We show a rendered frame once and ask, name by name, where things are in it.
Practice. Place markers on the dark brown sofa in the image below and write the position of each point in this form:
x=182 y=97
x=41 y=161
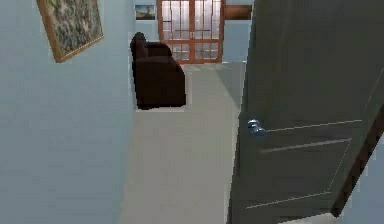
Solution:
x=158 y=78

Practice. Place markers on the silver door knob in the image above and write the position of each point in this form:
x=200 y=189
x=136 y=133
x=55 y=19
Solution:
x=255 y=127

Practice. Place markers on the small framed landscape picture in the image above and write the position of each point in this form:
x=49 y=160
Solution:
x=145 y=12

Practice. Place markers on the dark grey room door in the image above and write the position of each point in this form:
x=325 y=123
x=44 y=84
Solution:
x=310 y=110

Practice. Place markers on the brown framed wall picture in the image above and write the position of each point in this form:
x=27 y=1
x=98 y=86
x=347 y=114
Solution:
x=237 y=12

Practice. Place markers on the gold framed wall picture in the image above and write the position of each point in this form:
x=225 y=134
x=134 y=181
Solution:
x=73 y=23

